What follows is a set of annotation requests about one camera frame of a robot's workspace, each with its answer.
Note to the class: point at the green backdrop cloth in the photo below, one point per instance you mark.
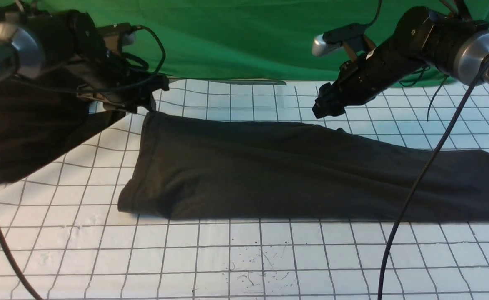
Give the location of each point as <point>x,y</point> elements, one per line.
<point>234,39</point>

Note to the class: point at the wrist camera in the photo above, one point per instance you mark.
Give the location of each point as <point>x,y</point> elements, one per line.
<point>118,35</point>
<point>352,38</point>

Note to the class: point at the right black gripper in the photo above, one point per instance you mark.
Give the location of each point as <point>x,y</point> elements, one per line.
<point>361,80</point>

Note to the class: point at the white grid table cloth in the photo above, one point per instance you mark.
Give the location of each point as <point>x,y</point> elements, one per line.
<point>64,230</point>

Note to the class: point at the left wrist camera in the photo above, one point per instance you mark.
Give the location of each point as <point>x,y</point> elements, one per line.
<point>118,35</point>

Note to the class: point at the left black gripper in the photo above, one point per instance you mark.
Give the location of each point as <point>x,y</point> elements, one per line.
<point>123,83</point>

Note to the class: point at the black cloth pile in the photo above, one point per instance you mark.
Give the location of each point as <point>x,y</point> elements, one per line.
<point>38,126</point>

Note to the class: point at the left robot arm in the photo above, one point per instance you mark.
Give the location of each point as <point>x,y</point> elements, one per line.
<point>65,52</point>

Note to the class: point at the gray long-sleeve top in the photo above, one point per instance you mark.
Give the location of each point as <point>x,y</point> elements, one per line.
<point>189,169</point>

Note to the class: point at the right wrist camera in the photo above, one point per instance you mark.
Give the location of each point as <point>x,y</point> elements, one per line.
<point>352,38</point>

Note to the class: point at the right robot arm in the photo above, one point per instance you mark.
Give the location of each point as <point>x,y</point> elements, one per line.
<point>454,44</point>

